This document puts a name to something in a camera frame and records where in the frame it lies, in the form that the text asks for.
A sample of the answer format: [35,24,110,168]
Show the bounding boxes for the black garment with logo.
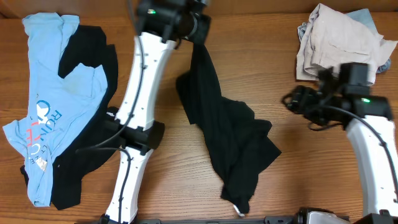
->
[19,25,125,210]

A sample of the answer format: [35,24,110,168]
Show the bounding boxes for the pale blue folded cloth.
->
[346,9,391,73]

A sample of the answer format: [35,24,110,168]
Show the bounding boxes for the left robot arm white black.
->
[99,0,211,223]

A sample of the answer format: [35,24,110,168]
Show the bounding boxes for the light blue printed t-shirt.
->
[3,12,108,207]

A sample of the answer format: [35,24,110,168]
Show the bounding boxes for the black t-shirt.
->
[176,44,281,215]

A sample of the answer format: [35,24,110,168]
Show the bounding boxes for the beige folded shorts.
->
[296,3,397,85]

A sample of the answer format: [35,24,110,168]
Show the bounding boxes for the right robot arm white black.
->
[281,62,397,223]

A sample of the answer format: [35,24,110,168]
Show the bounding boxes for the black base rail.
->
[136,214,351,224]

